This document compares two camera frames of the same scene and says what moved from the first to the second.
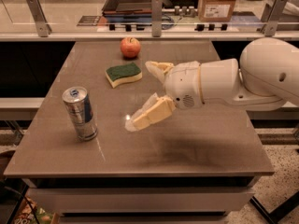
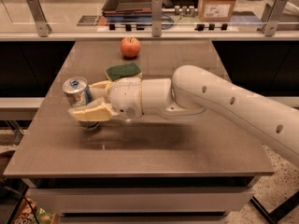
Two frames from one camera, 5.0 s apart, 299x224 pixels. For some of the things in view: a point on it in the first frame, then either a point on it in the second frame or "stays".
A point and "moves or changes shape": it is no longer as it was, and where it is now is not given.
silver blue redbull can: [81, 113] moves or changes shape
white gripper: [183, 84] -> [125, 96]
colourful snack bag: [25, 215] stays
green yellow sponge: [119, 75] stays
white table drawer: [142, 200] stays
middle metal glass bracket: [156, 15] stays
